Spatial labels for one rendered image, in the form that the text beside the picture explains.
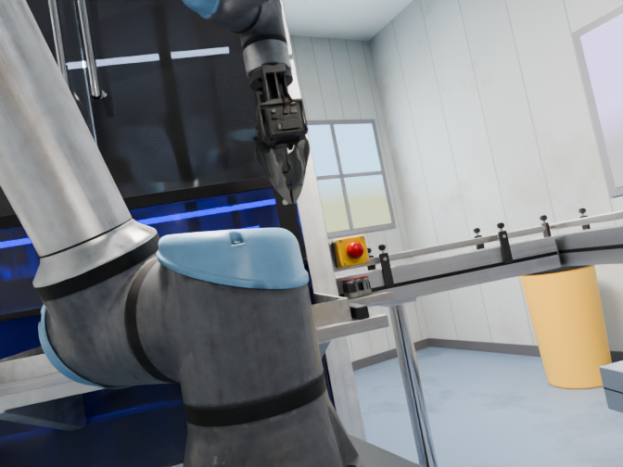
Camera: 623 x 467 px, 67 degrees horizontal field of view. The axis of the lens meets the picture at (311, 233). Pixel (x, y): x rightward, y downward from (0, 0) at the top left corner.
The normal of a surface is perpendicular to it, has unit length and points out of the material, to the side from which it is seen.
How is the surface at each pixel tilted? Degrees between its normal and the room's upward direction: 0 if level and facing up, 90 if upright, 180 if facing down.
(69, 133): 91
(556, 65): 90
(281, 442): 72
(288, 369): 90
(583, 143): 90
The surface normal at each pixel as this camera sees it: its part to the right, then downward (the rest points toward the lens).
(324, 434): 0.67, -0.47
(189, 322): -0.50, 0.03
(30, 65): 0.79, -0.14
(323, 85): 0.45, -0.14
